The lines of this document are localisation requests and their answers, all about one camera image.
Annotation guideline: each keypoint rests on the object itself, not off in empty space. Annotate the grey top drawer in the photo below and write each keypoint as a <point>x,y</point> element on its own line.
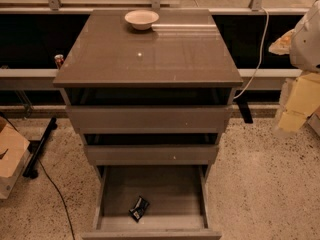
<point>141,120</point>

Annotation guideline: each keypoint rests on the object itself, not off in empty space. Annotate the black stand leg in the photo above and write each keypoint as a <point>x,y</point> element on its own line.
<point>36,147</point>

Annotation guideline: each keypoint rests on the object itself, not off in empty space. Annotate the red soda can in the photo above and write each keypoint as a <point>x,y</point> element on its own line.
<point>59,60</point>

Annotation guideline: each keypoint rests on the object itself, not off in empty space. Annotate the box at right edge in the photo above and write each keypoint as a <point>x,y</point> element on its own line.
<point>314,121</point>

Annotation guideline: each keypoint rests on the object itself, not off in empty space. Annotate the grey middle drawer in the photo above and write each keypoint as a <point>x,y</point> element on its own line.
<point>151,155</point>

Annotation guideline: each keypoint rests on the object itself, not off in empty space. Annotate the black rxbar blueberry wrapper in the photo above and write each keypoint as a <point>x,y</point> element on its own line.
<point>139,209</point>

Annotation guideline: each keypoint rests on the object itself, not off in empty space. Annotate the cardboard box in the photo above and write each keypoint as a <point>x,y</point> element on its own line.
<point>13,156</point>

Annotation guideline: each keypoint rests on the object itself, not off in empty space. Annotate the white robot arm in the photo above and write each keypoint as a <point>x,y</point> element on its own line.
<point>300,98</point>

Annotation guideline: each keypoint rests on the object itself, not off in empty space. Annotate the grey drawer cabinet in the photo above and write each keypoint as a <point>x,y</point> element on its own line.
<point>181,61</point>

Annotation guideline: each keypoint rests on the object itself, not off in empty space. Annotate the white ceramic bowl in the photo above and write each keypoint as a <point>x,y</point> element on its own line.
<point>141,19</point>

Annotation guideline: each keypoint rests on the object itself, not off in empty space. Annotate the grey open bottom drawer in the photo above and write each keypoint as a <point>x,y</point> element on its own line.
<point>177,211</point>

